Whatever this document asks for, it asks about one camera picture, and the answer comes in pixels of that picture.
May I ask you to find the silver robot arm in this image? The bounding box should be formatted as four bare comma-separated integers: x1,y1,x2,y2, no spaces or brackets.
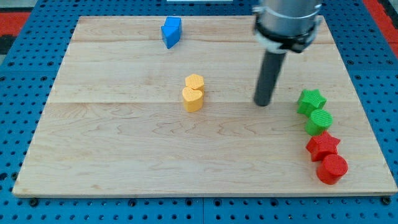
252,0,322,54

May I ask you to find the yellow heart block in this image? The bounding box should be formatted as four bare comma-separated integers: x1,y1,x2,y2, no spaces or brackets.
182,87,203,113

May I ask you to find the yellow hexagon block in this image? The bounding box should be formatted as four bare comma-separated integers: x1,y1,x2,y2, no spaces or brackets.
185,73,205,93

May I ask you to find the light wooden board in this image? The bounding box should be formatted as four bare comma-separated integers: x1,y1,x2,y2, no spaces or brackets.
12,16,397,198

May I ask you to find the blue triangle block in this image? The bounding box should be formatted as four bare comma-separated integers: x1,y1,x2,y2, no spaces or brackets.
161,26,180,49

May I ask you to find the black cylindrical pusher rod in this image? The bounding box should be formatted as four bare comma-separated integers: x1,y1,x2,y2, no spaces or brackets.
254,50,285,106

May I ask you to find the blue cube block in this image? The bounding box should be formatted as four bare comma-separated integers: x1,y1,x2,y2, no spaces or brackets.
164,16,182,29

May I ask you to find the green star block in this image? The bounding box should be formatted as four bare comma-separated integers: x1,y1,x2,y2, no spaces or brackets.
297,89,327,117

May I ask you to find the green cylinder block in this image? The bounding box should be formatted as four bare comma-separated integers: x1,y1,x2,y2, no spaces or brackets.
305,110,333,136

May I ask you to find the red star block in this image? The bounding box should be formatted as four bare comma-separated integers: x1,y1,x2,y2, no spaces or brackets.
305,131,341,162

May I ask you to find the red cylinder block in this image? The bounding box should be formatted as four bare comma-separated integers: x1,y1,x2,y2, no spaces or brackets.
317,154,348,185

